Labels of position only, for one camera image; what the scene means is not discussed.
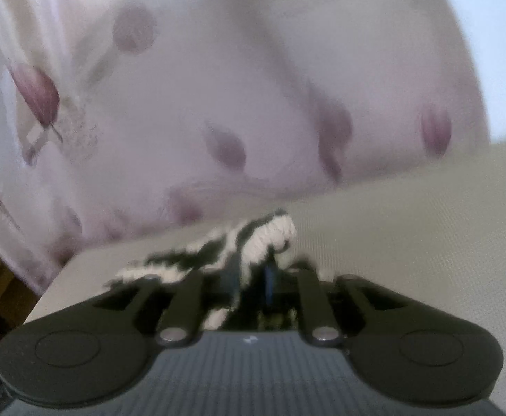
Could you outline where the black white striped knit sweater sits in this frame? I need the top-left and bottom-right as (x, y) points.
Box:
(103, 209), (316, 331)

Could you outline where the beige woven mattress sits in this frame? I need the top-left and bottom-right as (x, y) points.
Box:
(22, 127), (506, 413)

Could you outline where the pink floral curtain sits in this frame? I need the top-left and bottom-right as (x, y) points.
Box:
(0, 0), (489, 292)

